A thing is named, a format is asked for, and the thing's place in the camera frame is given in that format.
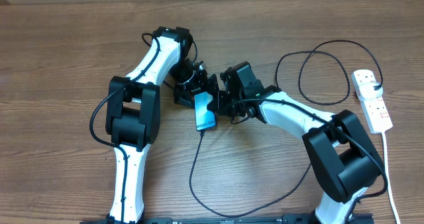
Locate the blue Galaxy smartphone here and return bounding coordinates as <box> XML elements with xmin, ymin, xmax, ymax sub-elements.
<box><xmin>194</xmin><ymin>91</ymin><xmax>216</xmax><ymax>131</ymax></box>

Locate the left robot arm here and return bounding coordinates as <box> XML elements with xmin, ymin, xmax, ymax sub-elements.
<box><xmin>105</xmin><ymin>27</ymin><xmax>217</xmax><ymax>223</ymax></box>

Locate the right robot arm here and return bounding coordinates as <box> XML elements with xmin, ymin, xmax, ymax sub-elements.
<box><xmin>206</xmin><ymin>62</ymin><xmax>388</xmax><ymax>223</ymax></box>

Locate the white charger plug adapter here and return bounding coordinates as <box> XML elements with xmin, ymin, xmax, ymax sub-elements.
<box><xmin>357</xmin><ymin>82</ymin><xmax>383</xmax><ymax>101</ymax></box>

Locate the white power strip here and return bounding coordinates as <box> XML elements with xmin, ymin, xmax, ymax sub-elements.
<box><xmin>351</xmin><ymin>70</ymin><xmax>393</xmax><ymax>134</ymax></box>

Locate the white power strip cord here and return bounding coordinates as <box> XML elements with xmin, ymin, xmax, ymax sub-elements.
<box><xmin>381</xmin><ymin>132</ymin><xmax>401</xmax><ymax>224</ymax></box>

